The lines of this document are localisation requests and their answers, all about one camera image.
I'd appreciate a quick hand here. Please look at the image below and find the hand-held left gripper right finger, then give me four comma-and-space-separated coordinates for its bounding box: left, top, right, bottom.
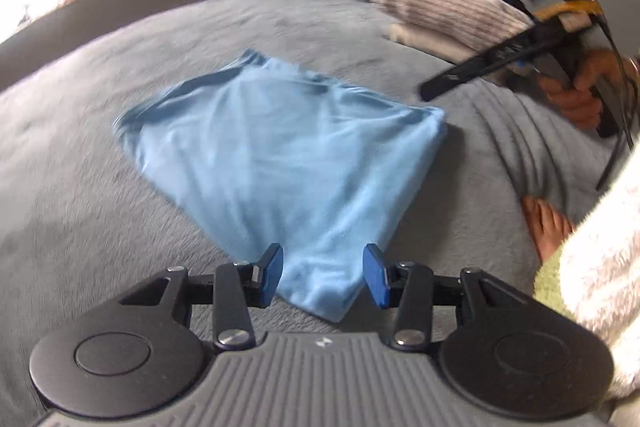
362, 243, 528, 350

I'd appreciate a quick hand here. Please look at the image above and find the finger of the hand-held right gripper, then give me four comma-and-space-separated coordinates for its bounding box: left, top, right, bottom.
419, 23, 551, 102

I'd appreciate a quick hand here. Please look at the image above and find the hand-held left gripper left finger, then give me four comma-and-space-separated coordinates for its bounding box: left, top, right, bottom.
120, 243, 285, 352

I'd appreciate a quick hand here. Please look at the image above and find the light blue t-shirt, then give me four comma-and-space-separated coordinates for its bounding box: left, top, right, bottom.
112, 48, 448, 323

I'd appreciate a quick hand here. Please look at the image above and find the person's right hand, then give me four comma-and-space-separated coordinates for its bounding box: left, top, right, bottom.
539, 49, 632, 130

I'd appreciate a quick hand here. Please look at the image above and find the person's bare foot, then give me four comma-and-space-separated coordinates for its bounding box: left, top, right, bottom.
521, 197, 575, 260

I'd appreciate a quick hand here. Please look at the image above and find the fluffy green-cuffed pajama leg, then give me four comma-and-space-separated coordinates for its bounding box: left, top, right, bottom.
532, 167, 640, 427

